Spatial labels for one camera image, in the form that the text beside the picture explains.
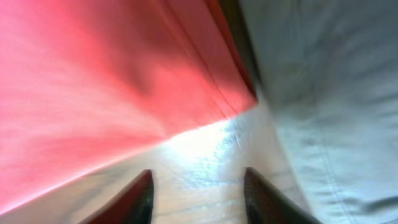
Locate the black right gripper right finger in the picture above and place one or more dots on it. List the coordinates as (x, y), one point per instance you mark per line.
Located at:
(265, 204)

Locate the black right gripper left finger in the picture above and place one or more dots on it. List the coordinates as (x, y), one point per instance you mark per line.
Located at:
(132, 205)

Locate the red orange soccer t-shirt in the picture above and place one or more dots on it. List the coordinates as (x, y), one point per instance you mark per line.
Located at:
(86, 83)

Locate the khaki cargo shorts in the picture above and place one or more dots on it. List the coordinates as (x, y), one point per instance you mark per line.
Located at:
(329, 70)

